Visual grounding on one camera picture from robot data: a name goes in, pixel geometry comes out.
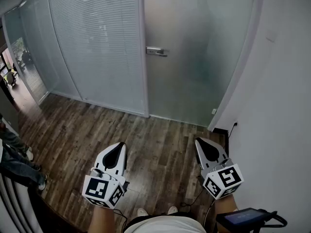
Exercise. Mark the person's white shirt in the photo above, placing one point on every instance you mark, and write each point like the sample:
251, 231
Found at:
165, 226

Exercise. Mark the white wall socket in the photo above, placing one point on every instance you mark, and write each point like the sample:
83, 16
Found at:
235, 124

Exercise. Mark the grey armchair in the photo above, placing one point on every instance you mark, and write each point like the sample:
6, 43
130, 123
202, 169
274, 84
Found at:
11, 78

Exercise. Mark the glass partition with blinds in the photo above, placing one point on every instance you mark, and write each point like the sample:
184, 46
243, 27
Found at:
97, 45

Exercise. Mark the small grey rectangular block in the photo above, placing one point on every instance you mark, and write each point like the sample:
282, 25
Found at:
214, 111

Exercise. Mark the frosted glass door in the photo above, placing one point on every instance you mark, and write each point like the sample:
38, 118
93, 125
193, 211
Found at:
194, 33

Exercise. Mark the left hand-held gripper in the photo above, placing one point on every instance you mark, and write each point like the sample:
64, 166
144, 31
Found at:
97, 190

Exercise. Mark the person's black shorts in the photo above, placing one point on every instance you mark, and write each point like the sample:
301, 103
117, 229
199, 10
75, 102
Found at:
131, 222

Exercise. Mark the black handheld screen device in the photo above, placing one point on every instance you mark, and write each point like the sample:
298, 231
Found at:
243, 217

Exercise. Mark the person's left forearm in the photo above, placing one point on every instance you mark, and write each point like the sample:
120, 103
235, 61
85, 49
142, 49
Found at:
102, 220

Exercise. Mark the person's left white shoe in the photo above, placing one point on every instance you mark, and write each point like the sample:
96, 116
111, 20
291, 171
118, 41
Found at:
142, 211

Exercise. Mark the person's right white shoe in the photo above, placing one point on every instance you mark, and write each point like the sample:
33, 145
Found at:
173, 209

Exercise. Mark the person's white shoe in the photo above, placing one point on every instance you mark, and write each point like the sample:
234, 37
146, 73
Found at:
142, 211
173, 209

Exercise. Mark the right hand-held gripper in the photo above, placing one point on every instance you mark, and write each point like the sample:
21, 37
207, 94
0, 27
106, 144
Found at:
226, 181

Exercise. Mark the frosted glass partition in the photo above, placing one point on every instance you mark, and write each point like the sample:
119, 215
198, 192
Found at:
36, 45

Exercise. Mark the white partition end post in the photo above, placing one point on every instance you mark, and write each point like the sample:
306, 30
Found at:
143, 81

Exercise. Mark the person's right forearm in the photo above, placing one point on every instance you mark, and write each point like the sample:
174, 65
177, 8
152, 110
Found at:
226, 205

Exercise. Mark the white slatted railing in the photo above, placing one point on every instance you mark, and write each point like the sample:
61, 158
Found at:
14, 207

